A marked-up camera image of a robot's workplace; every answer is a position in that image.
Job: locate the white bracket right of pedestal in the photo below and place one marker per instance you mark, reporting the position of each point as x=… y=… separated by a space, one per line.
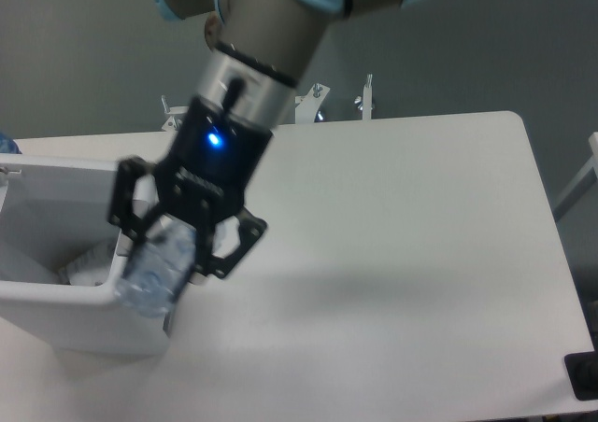
x=308 y=107

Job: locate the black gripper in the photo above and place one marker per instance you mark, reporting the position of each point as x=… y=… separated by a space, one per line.
x=201 y=181

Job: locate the white bracket of pedestal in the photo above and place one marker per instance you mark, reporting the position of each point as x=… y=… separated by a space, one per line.
x=308 y=107
x=174 y=115

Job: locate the crushed clear plastic bottle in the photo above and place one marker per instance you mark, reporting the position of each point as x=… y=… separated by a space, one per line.
x=155 y=271

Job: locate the black clamp at table edge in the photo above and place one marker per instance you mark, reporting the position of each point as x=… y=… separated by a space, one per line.
x=582 y=372

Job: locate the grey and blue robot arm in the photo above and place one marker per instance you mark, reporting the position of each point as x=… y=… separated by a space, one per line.
x=259 y=57

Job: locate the white plastic trash can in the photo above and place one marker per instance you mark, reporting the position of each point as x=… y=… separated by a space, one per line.
x=61 y=259

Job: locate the white bracket left of pedestal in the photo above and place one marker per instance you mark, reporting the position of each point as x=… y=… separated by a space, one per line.
x=174 y=115

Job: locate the blue object at left edge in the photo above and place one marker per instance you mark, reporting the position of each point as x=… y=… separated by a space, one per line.
x=8 y=145

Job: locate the white bracket with wing bolt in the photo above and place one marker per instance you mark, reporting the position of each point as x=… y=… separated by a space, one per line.
x=364 y=103

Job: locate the white frame at right edge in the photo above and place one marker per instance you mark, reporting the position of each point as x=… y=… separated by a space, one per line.
x=581 y=183

